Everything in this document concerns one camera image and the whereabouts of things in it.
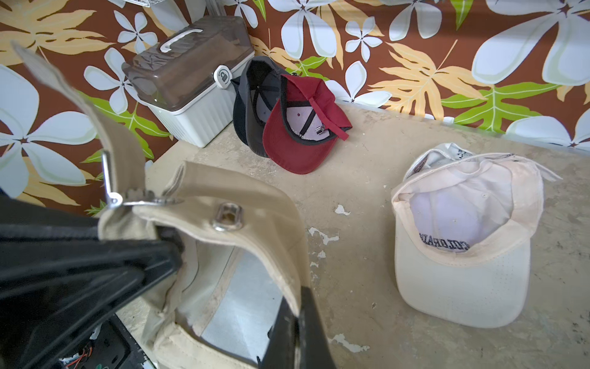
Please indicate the dark grey baseball cap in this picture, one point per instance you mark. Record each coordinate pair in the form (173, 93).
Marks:
(261, 80)

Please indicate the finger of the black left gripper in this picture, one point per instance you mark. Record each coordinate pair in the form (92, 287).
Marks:
(59, 281)

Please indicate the red baseball cap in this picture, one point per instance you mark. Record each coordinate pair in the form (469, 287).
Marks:
(304, 125)

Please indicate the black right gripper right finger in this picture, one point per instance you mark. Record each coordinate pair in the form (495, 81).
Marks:
(313, 345)

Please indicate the beige baseball cap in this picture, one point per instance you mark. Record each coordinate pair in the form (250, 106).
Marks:
(244, 246)

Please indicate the white box with brown lid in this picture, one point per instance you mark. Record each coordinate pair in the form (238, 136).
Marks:
(186, 80)

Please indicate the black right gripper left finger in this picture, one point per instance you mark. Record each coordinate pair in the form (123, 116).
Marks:
(284, 337)

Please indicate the black baseball cap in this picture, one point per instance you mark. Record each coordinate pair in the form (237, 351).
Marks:
(240, 110)

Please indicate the white cap under pile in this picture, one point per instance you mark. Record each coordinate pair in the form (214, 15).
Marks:
(464, 225)

